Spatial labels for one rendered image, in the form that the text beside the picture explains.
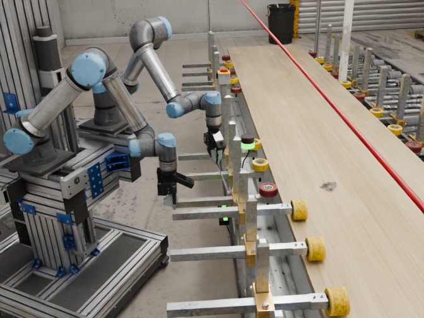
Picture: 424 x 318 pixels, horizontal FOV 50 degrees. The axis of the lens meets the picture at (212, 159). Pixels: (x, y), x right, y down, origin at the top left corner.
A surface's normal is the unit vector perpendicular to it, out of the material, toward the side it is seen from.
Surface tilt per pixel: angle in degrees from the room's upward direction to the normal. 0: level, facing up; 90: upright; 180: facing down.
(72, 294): 0
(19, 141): 95
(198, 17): 90
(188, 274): 0
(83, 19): 90
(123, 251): 0
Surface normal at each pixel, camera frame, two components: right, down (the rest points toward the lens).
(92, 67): 0.14, 0.35
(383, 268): -0.04, -0.90
